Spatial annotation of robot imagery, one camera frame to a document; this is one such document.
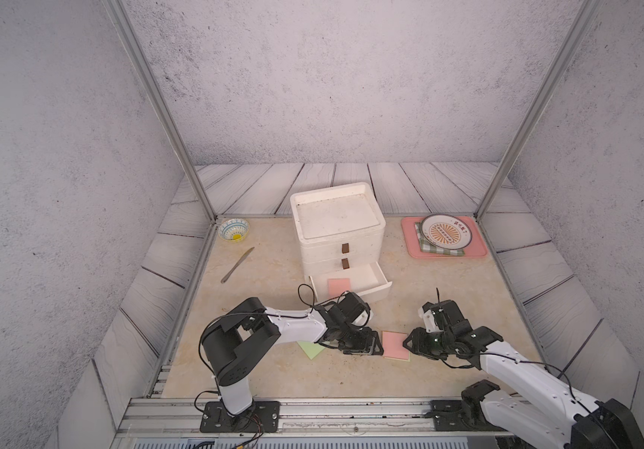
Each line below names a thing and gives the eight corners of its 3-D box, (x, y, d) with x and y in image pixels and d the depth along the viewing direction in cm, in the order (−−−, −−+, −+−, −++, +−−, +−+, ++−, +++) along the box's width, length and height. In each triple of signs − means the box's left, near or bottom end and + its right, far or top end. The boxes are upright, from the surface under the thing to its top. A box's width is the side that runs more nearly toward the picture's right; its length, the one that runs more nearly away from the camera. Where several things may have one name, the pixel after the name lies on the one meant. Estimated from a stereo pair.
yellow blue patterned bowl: (218, 244, 114) (215, 237, 111) (224, 224, 121) (222, 218, 118) (245, 244, 114) (243, 237, 111) (250, 224, 121) (248, 218, 118)
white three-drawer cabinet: (307, 291, 100) (301, 241, 80) (299, 244, 115) (291, 191, 94) (378, 278, 104) (389, 227, 83) (361, 234, 118) (367, 181, 98)
